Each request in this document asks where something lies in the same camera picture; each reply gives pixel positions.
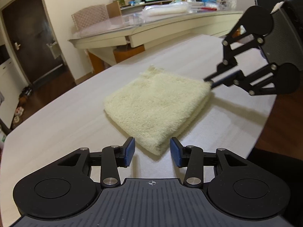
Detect shoes on floor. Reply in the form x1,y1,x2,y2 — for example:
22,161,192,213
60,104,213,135
13,86,32,124

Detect clear plastic bag with cloth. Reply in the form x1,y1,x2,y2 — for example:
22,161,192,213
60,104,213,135
142,2,190,16

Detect cream terry towel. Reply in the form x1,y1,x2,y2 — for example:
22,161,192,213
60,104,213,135
104,66,212,156

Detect cream dining table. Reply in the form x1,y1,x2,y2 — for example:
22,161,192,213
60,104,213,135
69,10,243,66

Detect wooden side shelf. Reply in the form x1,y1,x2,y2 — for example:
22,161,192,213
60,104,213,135
106,0,173,19

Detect white and grey cabinet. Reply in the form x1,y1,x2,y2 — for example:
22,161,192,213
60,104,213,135
0,45,25,129

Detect dark brown door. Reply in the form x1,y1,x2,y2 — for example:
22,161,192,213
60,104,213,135
2,0,64,88

